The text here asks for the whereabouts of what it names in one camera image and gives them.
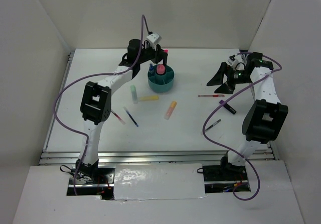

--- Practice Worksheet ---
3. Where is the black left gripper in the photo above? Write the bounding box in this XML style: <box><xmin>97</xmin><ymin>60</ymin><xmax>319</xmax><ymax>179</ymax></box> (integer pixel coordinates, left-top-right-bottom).
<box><xmin>137</xmin><ymin>43</ymin><xmax>168</xmax><ymax>64</ymax></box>

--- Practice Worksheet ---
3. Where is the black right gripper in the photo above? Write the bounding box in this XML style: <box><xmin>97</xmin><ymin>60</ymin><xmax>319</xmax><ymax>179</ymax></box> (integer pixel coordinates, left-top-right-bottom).
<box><xmin>207</xmin><ymin>61</ymin><xmax>253</xmax><ymax>94</ymax></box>

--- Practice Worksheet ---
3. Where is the pink bottle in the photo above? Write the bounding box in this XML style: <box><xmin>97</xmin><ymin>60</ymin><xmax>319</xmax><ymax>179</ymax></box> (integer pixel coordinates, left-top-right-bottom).
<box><xmin>156</xmin><ymin>64</ymin><xmax>166</xmax><ymax>75</ymax></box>

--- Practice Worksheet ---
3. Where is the blue cap spray bottle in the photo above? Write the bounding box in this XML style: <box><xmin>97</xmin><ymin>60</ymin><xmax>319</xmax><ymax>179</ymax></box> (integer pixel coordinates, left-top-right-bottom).
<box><xmin>148</xmin><ymin>63</ymin><xmax>154</xmax><ymax>75</ymax></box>

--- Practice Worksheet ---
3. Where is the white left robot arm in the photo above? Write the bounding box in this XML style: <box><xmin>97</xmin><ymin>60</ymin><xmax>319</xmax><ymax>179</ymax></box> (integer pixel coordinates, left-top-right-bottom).
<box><xmin>76</xmin><ymin>34</ymin><xmax>168</xmax><ymax>183</ymax></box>

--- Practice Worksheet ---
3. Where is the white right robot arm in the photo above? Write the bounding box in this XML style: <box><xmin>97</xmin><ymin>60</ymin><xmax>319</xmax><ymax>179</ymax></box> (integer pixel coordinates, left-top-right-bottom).
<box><xmin>207</xmin><ymin>52</ymin><xmax>288</xmax><ymax>180</ymax></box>

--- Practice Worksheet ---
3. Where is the red gel pen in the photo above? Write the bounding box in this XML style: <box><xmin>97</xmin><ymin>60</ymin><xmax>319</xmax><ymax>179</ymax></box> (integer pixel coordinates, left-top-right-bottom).
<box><xmin>198</xmin><ymin>94</ymin><xmax>225</xmax><ymax>97</ymax></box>

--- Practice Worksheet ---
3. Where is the teal round organizer container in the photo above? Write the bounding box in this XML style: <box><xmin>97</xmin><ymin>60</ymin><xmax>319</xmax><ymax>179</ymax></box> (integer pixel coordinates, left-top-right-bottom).
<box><xmin>147</xmin><ymin>65</ymin><xmax>175</xmax><ymax>93</ymax></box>

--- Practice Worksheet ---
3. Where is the black gel pen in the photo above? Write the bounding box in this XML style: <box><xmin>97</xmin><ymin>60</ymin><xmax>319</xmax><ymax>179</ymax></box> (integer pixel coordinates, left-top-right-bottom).
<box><xmin>204</xmin><ymin>119</ymin><xmax>222</xmax><ymax>133</ymax></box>

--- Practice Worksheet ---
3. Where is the yellow highlighter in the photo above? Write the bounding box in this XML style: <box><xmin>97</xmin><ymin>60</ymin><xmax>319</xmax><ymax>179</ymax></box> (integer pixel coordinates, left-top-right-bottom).
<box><xmin>138</xmin><ymin>95</ymin><xmax>159</xmax><ymax>101</ymax></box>

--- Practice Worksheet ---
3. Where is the green highlighter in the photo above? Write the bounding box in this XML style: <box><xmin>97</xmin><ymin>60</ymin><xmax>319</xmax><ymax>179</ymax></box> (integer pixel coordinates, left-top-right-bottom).
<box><xmin>130</xmin><ymin>85</ymin><xmax>138</xmax><ymax>104</ymax></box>

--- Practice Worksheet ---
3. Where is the blue refill pen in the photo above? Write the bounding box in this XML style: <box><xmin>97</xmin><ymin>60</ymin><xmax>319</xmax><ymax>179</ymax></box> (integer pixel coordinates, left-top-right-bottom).
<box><xmin>123</xmin><ymin>107</ymin><xmax>139</xmax><ymax>127</ymax></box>

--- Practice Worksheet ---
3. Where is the red refill pen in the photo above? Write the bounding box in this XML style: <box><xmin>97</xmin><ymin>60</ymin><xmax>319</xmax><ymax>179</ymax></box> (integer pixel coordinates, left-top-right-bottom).
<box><xmin>111</xmin><ymin>109</ymin><xmax>126</xmax><ymax>125</ymax></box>

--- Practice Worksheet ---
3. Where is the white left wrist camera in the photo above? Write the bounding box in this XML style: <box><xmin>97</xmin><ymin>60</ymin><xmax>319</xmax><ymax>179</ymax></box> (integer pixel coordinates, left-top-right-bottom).
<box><xmin>146</xmin><ymin>33</ymin><xmax>162</xmax><ymax>45</ymax></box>

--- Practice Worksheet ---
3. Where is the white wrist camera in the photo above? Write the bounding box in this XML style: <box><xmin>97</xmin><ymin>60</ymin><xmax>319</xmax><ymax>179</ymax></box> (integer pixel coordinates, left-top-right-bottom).
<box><xmin>146</xmin><ymin>33</ymin><xmax>162</xmax><ymax>45</ymax></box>
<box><xmin>228</xmin><ymin>55</ymin><xmax>241</xmax><ymax>70</ymax></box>

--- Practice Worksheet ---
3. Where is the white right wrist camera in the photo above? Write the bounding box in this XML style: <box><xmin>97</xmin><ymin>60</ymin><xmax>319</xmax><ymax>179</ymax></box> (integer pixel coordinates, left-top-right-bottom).
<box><xmin>228</xmin><ymin>55</ymin><xmax>241</xmax><ymax>70</ymax></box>

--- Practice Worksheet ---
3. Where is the aluminium table frame rail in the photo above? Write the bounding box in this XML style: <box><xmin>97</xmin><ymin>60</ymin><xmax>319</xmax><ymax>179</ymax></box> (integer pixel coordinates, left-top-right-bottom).
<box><xmin>40</xmin><ymin>49</ymin><xmax>280</xmax><ymax>165</ymax></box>

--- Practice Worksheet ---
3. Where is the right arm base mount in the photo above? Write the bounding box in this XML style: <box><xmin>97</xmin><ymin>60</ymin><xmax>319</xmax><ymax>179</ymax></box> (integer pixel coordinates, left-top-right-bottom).
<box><xmin>197</xmin><ymin>165</ymin><xmax>250</xmax><ymax>193</ymax></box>

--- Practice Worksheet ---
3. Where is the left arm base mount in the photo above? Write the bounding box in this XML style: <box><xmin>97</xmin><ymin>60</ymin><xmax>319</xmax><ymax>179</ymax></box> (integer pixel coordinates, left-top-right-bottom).
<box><xmin>60</xmin><ymin>165</ymin><xmax>115</xmax><ymax>200</ymax></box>

